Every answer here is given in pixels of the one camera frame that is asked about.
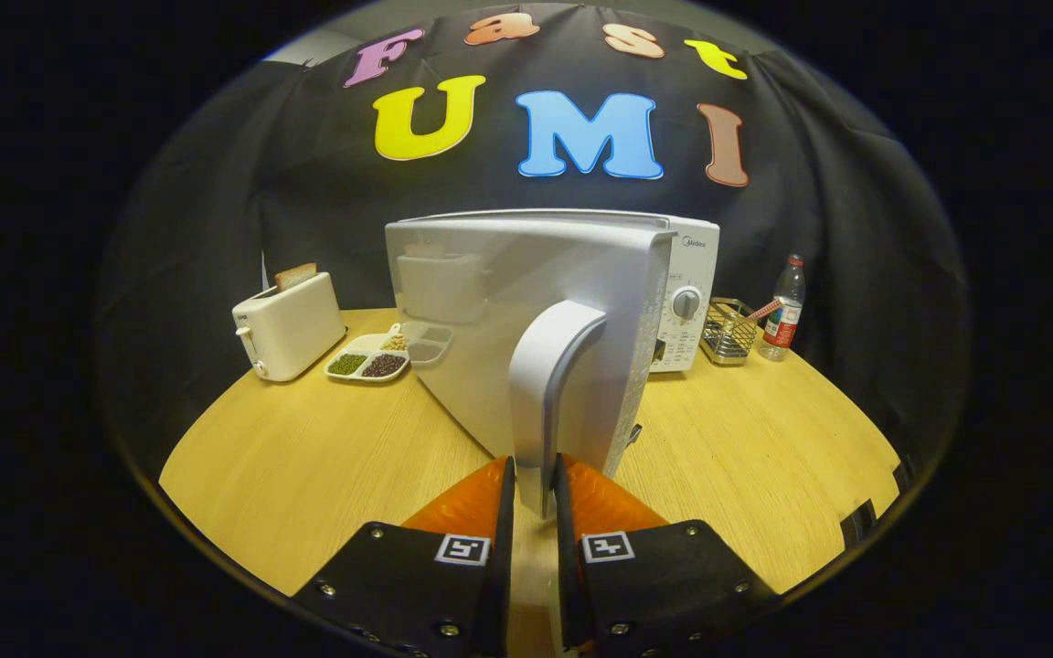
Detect metal wire basket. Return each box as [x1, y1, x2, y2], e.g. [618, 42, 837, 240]
[700, 297, 759, 366]

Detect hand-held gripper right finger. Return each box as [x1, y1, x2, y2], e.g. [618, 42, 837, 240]
[552, 452, 779, 658]

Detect white divided bean dish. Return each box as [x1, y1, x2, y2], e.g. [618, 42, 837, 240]
[324, 323, 411, 384]

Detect cream toaster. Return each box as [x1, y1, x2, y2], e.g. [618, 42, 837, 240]
[232, 271, 347, 382]

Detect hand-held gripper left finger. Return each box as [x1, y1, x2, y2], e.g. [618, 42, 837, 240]
[293, 455, 516, 658]

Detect white microwave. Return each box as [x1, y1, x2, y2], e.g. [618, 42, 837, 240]
[385, 208, 721, 520]

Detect clear plastic water bottle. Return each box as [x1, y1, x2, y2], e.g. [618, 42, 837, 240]
[759, 254, 806, 363]

